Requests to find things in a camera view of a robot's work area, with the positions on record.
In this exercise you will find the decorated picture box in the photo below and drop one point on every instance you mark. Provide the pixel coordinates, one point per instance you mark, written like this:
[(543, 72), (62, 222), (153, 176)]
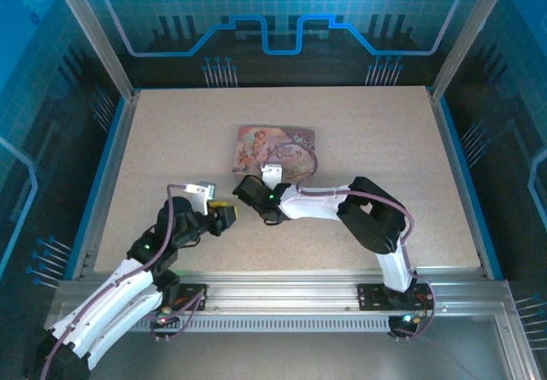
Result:
[(256, 149)]

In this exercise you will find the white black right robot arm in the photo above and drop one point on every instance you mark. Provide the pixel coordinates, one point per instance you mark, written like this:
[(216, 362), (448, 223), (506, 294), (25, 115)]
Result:
[(372, 218)]

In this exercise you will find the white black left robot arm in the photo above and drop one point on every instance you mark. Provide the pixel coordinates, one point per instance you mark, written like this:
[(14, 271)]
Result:
[(107, 307)]

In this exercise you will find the small LED circuit board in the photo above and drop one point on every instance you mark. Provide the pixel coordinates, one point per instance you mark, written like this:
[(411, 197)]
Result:
[(406, 320), (162, 318)]

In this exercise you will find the grey metal sheet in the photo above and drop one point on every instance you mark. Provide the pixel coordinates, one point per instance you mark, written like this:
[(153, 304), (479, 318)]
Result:
[(278, 358)]

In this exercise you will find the blue printed side panel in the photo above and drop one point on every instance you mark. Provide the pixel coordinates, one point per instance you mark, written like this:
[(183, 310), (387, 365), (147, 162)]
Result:
[(34, 98), (513, 98)]

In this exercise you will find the blue printed backdrop panel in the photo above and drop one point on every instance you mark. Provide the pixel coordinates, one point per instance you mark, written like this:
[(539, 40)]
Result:
[(171, 4)]

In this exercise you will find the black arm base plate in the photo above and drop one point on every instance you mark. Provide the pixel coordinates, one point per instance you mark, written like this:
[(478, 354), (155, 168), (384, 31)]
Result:
[(372, 296), (190, 290)]

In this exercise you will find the table side rail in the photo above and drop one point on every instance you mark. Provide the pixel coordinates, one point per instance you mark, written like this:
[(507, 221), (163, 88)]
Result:
[(109, 179), (463, 183)]

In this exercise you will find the aluminium mounting rail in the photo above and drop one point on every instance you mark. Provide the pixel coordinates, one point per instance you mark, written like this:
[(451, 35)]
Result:
[(282, 294)]

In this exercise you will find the aluminium frame post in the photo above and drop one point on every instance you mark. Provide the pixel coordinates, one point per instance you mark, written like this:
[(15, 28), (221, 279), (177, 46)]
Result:
[(96, 34), (469, 34)]

